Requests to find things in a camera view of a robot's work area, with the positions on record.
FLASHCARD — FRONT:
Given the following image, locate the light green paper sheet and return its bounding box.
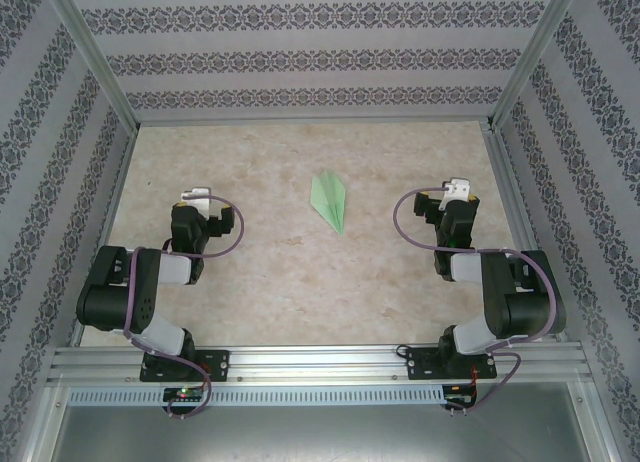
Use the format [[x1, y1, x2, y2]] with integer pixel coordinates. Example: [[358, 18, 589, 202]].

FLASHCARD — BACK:
[[309, 169, 348, 236]]

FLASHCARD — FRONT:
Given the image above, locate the sheet metal panel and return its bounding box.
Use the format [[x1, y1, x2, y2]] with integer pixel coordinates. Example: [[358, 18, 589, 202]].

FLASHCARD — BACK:
[[44, 404, 609, 462]]

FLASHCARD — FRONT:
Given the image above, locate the left small circuit board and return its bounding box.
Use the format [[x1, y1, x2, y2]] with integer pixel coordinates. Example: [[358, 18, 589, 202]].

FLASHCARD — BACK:
[[164, 387, 204, 402]]

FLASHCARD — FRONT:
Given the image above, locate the small circuit board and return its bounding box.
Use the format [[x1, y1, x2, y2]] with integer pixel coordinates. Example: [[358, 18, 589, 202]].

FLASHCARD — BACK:
[[446, 384, 479, 408], [164, 387, 204, 402]]

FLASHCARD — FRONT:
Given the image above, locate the right small circuit board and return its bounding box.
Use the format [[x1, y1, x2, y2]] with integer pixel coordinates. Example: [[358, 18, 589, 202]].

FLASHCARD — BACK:
[[446, 384, 479, 408]]

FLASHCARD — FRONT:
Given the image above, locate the right aluminium side rail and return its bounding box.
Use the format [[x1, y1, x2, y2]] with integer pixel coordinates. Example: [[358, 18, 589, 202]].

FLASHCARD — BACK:
[[482, 124, 566, 343]]

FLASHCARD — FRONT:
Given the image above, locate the aluminium side rail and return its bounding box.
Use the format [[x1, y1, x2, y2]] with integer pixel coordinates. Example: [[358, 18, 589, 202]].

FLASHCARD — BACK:
[[69, 126, 139, 346], [482, 124, 566, 343]]

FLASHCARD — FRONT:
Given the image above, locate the left aluminium side rail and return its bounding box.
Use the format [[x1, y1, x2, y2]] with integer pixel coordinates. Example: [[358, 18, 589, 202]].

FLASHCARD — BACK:
[[69, 126, 139, 346]]

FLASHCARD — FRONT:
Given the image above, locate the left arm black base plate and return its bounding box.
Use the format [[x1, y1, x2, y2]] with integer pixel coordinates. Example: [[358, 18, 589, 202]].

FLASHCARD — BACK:
[[139, 349, 231, 383]]

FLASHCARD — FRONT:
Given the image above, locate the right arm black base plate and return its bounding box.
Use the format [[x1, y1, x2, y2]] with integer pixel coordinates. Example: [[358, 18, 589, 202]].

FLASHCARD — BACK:
[[405, 346, 499, 382]]

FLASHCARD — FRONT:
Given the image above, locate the right aluminium frame post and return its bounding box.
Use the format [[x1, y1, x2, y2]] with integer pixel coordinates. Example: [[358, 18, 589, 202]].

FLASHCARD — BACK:
[[487, 0, 584, 131]]

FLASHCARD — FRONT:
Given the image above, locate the aluminium frame post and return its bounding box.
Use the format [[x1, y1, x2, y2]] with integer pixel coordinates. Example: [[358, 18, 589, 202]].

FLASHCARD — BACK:
[[487, 0, 584, 131], [43, 0, 141, 131]]

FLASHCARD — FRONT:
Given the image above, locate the aluminium mounting rail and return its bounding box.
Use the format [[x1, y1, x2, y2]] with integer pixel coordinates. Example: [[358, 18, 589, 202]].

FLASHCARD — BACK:
[[47, 345, 594, 384]]

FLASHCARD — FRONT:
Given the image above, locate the left aluminium frame post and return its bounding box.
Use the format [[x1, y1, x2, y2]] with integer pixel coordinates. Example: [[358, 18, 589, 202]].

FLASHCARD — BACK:
[[43, 0, 141, 131]]

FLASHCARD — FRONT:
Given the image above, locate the slotted grey cable duct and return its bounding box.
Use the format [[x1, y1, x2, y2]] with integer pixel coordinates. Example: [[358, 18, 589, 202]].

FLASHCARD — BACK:
[[67, 385, 446, 406]]

